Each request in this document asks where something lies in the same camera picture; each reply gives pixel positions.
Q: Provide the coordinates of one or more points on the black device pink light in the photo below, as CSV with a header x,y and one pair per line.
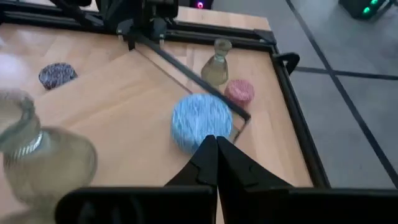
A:
x,y
189,3

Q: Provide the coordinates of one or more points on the green ribbed glass candlestick holder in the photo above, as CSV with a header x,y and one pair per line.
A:
x,y
216,67
46,168

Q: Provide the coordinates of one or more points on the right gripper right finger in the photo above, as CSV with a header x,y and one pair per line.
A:
x,y
236,174

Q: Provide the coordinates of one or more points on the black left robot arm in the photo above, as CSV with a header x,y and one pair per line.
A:
x,y
124,9

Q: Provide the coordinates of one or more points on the black device green lights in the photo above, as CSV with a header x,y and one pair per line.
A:
x,y
357,7

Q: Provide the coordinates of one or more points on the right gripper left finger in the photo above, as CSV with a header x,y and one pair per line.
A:
x,y
202,171

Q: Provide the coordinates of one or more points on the red patterned round tin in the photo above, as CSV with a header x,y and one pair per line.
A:
x,y
239,92

